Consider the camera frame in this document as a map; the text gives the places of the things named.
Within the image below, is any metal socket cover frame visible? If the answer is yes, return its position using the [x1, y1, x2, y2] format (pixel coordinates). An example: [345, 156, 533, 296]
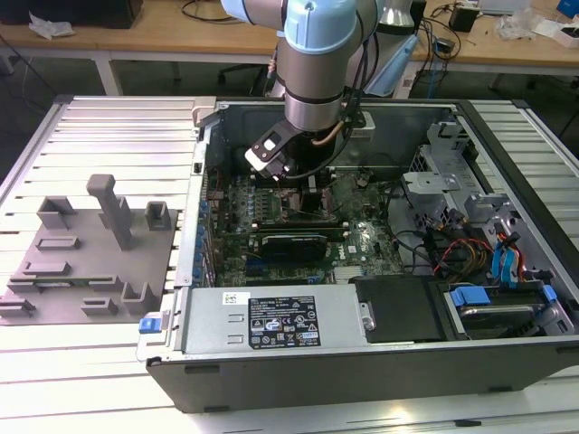
[320, 178, 361, 214]

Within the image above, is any CPU socket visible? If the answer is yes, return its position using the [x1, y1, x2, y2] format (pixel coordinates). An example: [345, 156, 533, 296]
[280, 189, 325, 221]

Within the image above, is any green motherboard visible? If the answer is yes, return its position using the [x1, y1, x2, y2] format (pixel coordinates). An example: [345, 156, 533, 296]
[205, 169, 408, 288]

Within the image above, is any black graphics card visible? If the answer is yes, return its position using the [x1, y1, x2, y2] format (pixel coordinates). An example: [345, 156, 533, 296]
[258, 231, 330, 264]

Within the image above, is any pale blue teach pendant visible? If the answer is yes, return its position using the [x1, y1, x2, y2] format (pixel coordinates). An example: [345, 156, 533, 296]
[361, 33, 420, 99]

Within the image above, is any silver metal drive cage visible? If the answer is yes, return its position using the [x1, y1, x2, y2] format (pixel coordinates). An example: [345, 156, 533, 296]
[400, 119, 542, 284]

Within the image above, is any silver finned heatsink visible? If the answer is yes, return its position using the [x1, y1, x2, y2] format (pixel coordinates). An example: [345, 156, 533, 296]
[333, 265, 368, 285]

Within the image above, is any black plastic shroud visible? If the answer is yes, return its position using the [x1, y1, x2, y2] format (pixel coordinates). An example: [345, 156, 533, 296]
[354, 275, 450, 344]

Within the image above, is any wooden desk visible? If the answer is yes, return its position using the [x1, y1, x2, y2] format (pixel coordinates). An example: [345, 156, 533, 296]
[0, 17, 284, 97]
[406, 0, 579, 91]

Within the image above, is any grey power supply unit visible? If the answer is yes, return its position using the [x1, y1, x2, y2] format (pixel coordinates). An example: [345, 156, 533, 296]
[180, 287, 368, 354]

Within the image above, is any small black box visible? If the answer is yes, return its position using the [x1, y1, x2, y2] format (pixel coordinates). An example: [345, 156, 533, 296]
[448, 5, 480, 33]

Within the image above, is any open black PC case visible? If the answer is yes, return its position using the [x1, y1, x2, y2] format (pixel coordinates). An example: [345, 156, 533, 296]
[135, 97, 579, 415]

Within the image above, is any clear plastic bag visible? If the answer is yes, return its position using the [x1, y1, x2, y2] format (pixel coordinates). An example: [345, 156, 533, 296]
[495, 6, 544, 41]

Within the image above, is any hard disk in blue carrier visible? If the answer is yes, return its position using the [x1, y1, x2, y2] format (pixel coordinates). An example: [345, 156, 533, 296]
[445, 280, 560, 341]

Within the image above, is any grey parts rack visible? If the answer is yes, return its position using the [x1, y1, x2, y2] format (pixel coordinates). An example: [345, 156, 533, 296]
[0, 174, 183, 327]

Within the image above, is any green RAM stick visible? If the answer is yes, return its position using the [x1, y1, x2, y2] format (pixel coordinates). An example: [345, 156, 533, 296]
[32, 278, 94, 289]

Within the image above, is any white cardboard box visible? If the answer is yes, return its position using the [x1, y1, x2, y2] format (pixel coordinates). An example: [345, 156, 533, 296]
[531, 17, 579, 49]

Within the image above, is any crumpled white plastic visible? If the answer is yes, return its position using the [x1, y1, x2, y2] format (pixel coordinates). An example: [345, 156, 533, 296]
[27, 11, 76, 40]

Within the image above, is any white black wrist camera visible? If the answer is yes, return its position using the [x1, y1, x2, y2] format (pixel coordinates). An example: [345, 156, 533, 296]
[243, 119, 296, 183]

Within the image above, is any black power cable bundle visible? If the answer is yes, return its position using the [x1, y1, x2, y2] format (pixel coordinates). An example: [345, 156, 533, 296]
[388, 180, 454, 275]

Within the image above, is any red yellow wire bundle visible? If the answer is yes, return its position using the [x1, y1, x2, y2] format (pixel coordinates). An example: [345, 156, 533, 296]
[432, 237, 494, 277]

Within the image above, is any blue flat data cable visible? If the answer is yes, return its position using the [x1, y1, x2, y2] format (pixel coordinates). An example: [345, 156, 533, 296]
[490, 228, 528, 288]

